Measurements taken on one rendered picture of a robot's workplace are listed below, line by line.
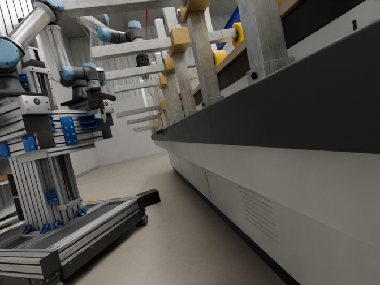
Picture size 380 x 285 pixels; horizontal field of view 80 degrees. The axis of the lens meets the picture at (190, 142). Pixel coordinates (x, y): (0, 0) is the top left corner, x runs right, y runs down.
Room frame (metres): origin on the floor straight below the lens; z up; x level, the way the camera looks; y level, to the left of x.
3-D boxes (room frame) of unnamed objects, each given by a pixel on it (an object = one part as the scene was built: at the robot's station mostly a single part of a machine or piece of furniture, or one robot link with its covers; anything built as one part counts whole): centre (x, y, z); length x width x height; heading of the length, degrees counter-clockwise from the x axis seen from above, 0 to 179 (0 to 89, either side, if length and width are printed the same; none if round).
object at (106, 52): (0.75, -0.02, 0.95); 0.50 x 0.04 x 0.04; 101
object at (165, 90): (1.28, 0.07, 0.87); 0.04 x 0.04 x 0.48; 11
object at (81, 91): (1.69, 0.70, 1.09); 0.15 x 0.15 x 0.10
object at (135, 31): (1.41, 0.18, 1.31); 0.09 x 0.08 x 0.11; 48
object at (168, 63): (1.01, 0.02, 0.95); 0.14 x 0.06 x 0.05; 11
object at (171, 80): (1.04, 0.02, 0.93); 0.04 x 0.04 x 0.48; 11
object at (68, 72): (1.35, 0.59, 1.13); 0.11 x 0.11 x 0.08; 42
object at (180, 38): (0.77, -0.03, 0.95); 0.14 x 0.06 x 0.05; 11
